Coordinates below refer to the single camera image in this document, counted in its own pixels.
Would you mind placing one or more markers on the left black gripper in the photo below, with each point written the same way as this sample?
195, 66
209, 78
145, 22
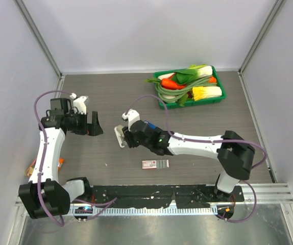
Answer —
93, 129

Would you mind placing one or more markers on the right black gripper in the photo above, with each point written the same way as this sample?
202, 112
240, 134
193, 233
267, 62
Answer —
128, 138

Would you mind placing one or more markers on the blue stapler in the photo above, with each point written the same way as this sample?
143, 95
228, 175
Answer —
152, 126

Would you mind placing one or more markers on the white beige stapler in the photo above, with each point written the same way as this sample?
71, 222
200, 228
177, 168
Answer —
119, 132

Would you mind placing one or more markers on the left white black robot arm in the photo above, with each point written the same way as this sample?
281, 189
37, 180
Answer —
43, 195

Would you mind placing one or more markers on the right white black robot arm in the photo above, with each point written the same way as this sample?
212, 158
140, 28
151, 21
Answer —
236, 158

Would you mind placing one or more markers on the red white staple box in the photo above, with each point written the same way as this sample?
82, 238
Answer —
155, 164

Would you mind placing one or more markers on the green toy long beans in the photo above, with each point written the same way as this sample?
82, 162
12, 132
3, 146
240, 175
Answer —
172, 96

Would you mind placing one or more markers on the orange toy carrot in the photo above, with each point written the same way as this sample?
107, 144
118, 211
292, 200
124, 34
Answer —
171, 85

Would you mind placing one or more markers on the white toy radish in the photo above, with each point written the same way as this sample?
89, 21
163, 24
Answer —
166, 76

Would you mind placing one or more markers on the yellow white toy cabbage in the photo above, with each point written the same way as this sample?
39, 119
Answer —
206, 92

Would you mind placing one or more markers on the colourful snack packet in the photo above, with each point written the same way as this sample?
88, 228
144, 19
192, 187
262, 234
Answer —
30, 169

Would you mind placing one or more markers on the green plastic tray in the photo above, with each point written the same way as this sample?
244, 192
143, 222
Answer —
187, 100

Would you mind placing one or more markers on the white green toy bok choy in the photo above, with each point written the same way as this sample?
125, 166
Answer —
188, 75

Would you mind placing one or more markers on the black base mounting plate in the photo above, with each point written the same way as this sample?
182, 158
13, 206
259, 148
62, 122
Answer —
156, 196

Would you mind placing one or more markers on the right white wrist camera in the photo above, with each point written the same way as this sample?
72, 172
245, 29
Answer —
131, 116

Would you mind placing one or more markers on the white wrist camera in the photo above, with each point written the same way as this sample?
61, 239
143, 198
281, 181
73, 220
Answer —
80, 102
131, 116

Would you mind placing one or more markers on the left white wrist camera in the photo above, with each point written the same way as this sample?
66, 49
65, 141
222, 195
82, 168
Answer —
80, 102

